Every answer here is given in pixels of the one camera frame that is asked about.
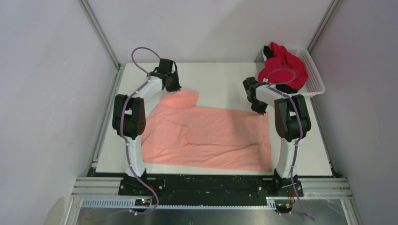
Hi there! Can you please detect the right aluminium frame post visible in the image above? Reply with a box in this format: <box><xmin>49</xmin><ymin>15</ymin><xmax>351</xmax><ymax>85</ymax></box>
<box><xmin>306</xmin><ymin>0</ymin><xmax>342</xmax><ymax>53</ymax></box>

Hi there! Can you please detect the red t-shirt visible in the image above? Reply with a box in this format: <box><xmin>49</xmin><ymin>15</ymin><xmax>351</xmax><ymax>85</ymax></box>
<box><xmin>258</xmin><ymin>42</ymin><xmax>309</xmax><ymax>94</ymax></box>

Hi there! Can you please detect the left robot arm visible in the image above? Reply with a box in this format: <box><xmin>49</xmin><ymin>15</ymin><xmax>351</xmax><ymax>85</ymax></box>
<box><xmin>112</xmin><ymin>58</ymin><xmax>181</xmax><ymax>198</ymax></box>

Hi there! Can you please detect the black t-shirt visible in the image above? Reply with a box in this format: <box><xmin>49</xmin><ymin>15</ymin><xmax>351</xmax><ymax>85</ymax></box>
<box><xmin>259</xmin><ymin>43</ymin><xmax>300</xmax><ymax>94</ymax></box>

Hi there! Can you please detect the salmon pink t-shirt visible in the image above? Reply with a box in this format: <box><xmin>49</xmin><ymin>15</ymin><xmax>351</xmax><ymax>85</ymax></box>
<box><xmin>141</xmin><ymin>91</ymin><xmax>272</xmax><ymax>172</ymax></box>

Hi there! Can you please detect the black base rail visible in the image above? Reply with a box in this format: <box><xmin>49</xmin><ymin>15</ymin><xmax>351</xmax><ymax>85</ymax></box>
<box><xmin>118</xmin><ymin>174</ymin><xmax>304</xmax><ymax>207</ymax></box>

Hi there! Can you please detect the right controller board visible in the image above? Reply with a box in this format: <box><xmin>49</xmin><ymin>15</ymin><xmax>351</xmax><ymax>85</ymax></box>
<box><xmin>275</xmin><ymin>203</ymin><xmax>293</xmax><ymax>214</ymax></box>

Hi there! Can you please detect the aluminium frame post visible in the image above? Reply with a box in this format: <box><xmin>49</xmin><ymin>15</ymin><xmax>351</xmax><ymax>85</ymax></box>
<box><xmin>306</xmin><ymin>0</ymin><xmax>342</xmax><ymax>53</ymax></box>
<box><xmin>78</xmin><ymin>0</ymin><xmax>121</xmax><ymax>69</ymax></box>

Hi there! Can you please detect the controller board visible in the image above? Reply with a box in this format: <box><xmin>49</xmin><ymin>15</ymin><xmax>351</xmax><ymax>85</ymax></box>
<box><xmin>275</xmin><ymin>203</ymin><xmax>293</xmax><ymax>214</ymax></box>
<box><xmin>134</xmin><ymin>198</ymin><xmax>152</xmax><ymax>207</ymax></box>

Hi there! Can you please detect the white plastic basket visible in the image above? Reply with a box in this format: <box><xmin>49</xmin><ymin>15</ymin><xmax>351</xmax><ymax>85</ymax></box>
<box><xmin>263</xmin><ymin>47</ymin><xmax>325</xmax><ymax>98</ymax></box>

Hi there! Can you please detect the left aluminium frame post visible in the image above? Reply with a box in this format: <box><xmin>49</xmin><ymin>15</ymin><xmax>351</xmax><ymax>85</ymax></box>
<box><xmin>78</xmin><ymin>0</ymin><xmax>121</xmax><ymax>69</ymax></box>

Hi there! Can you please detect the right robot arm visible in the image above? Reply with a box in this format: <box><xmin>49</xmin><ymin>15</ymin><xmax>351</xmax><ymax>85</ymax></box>
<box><xmin>243</xmin><ymin>77</ymin><xmax>312</xmax><ymax>197</ymax></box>

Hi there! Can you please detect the left controller board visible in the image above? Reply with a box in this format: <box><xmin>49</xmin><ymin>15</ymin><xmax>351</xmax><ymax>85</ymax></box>
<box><xmin>134</xmin><ymin>198</ymin><xmax>152</xmax><ymax>207</ymax></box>

